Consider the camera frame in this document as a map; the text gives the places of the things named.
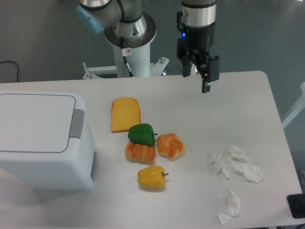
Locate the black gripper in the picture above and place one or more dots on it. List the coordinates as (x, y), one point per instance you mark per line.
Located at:
(193, 48)

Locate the white push-button trash can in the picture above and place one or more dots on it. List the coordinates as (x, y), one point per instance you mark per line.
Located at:
(45, 139)

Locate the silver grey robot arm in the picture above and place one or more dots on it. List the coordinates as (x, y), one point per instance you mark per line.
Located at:
(130, 31)

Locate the knotted round bread bun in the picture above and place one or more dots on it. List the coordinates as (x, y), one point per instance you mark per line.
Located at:
(170, 146)

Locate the orange toast slice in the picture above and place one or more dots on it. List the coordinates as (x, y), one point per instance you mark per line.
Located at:
(125, 113)

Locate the green bell pepper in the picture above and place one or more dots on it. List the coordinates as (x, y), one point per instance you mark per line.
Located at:
(142, 134)

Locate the large crumpled white tissue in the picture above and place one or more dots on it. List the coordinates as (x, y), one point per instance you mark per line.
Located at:
(234, 164)

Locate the striped orange bread roll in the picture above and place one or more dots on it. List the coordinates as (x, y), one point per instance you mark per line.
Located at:
(140, 153)

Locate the yellow bell pepper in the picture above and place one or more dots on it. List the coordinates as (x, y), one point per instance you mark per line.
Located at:
(152, 178)

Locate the small crumpled white tissue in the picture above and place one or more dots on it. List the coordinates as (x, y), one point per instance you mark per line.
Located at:
(231, 208)

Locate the black device at table edge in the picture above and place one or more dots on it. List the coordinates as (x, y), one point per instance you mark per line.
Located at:
(296, 204)

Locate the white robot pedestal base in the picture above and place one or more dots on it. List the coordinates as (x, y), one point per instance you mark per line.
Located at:
(129, 62)

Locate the white frame at right edge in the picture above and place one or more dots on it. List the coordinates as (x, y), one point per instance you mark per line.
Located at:
(295, 109)

